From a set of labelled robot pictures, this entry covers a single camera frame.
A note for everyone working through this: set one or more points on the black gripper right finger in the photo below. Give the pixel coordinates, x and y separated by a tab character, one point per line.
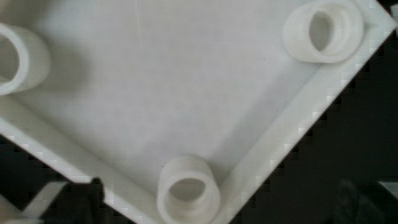
366	203

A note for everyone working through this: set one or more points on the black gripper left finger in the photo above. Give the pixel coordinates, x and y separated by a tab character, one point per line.
67	204

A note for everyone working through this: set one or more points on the white square tabletop panel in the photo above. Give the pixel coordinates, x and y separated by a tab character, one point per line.
161	91

